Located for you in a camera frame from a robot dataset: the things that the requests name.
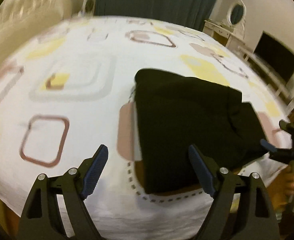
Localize black pants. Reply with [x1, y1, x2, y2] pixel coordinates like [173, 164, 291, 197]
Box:
[135, 69, 266, 194]

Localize person's right hand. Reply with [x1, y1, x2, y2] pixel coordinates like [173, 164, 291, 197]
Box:
[282, 165, 294, 197]

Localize white tv console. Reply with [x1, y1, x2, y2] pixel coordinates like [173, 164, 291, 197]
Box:
[237, 46, 294, 114]

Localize black flat screen television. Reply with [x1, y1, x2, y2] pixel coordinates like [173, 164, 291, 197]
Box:
[254, 31, 294, 83]

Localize white patterned bed sheet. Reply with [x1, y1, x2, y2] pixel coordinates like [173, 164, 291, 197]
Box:
[0, 17, 291, 239]

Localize white dressing table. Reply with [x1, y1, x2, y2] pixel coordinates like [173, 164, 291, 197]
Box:
[202, 20, 245, 51]

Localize white oval vanity mirror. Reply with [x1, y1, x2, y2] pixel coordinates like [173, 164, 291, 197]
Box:
[227, 0, 247, 30]

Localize cream tufted leather headboard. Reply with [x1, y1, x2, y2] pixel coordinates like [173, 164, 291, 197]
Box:
[0, 0, 72, 64]

